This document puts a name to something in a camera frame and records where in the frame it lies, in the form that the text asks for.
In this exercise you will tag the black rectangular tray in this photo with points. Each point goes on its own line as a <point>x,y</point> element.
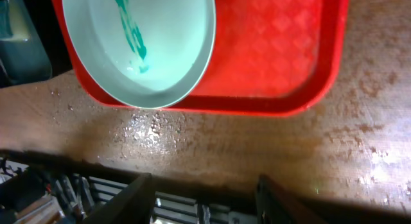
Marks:
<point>32,44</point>

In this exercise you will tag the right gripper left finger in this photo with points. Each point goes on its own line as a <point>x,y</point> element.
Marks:
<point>134,204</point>

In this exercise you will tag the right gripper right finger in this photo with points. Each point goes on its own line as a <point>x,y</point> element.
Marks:
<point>275,205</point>

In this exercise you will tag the mint green plate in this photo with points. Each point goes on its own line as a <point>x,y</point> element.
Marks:
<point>144,53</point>

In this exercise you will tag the red plastic serving tray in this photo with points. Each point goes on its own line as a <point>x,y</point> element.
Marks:
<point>270,58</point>

